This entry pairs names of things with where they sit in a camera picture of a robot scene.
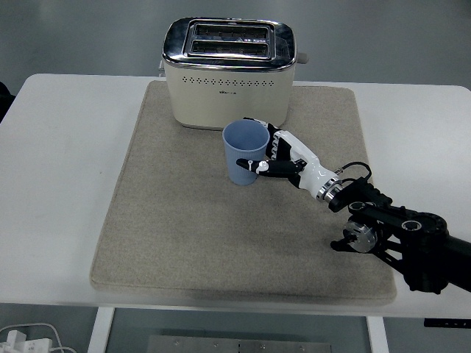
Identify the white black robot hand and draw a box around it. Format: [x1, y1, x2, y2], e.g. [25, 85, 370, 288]
[235, 117, 339, 196]

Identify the blue ribbed plastic cup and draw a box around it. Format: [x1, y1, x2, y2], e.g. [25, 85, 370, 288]
[222, 119, 272, 187]

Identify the cream and chrome toaster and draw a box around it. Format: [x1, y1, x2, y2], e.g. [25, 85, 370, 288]
[158, 16, 310, 133]

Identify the beige fabric mat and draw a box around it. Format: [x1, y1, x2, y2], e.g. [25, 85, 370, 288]
[89, 80, 398, 307]

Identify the white table leg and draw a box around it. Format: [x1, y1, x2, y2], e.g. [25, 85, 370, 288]
[366, 315, 390, 353]
[87, 307, 116, 353]

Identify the grey metal plate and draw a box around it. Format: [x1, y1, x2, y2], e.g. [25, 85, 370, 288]
[146, 335, 334, 353]

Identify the black table control box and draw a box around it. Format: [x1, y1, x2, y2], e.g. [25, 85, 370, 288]
[422, 318, 471, 328]

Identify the person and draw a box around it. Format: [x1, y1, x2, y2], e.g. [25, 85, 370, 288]
[0, 80, 16, 122]

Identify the white power strip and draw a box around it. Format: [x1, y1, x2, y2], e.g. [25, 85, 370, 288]
[0, 329, 52, 353]

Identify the white power cable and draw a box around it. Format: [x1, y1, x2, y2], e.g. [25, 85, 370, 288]
[0, 322, 77, 353]

